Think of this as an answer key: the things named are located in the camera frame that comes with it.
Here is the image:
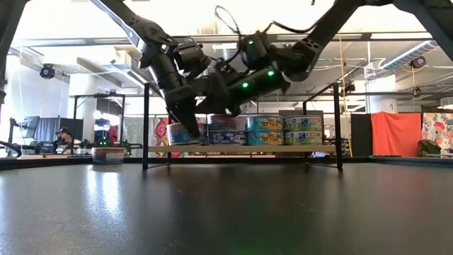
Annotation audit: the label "orange cloth panel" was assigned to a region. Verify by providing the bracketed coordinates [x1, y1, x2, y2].
[370, 111, 423, 158]

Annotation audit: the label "background black robot arms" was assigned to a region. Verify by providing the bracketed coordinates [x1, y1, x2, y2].
[79, 136, 142, 155]

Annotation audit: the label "olive green bag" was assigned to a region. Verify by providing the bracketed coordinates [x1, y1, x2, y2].
[417, 139, 442, 157]

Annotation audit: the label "silver ventilation duct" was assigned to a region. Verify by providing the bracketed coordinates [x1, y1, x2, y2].
[380, 39, 442, 72]

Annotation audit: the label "black ceiling spotlight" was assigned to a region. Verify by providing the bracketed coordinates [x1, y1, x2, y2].
[409, 55, 428, 70]
[38, 63, 57, 79]

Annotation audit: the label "black partition panel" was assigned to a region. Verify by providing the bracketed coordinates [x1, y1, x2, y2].
[350, 113, 372, 157]

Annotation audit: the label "silver can green white label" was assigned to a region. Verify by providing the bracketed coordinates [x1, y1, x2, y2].
[284, 130, 323, 146]

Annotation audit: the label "yellow hanging rope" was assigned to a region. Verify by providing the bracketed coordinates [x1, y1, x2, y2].
[337, 35, 354, 157]

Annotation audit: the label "grey curtain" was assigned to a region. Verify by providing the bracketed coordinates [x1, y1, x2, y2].
[33, 118, 61, 149]

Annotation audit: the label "black monitor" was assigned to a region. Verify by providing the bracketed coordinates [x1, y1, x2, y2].
[13, 115, 40, 135]

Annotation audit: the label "person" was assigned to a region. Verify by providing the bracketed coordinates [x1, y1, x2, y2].
[55, 126, 74, 149]

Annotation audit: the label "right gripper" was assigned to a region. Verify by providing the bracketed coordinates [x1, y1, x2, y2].
[192, 69, 244, 118]

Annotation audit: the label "pale gold tin can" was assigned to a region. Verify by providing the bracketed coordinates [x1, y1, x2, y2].
[91, 147, 126, 166]

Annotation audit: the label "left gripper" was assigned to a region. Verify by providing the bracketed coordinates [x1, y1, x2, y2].
[139, 45, 202, 139]

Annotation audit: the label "black aluminium table frame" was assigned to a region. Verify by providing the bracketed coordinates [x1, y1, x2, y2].
[0, 154, 453, 171]

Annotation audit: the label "white round column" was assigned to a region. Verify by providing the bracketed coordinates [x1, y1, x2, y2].
[366, 74, 399, 114]

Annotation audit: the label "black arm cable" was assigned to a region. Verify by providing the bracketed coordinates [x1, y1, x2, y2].
[0, 140, 23, 159]

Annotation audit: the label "silver can blue label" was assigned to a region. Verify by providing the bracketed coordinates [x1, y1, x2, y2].
[246, 130, 285, 147]

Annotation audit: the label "silver tin can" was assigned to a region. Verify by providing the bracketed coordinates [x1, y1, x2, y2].
[246, 115, 285, 132]
[166, 122, 209, 147]
[283, 115, 323, 132]
[207, 130, 248, 146]

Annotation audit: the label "floral patterned cloth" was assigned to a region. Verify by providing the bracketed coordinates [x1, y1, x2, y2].
[420, 112, 453, 155]

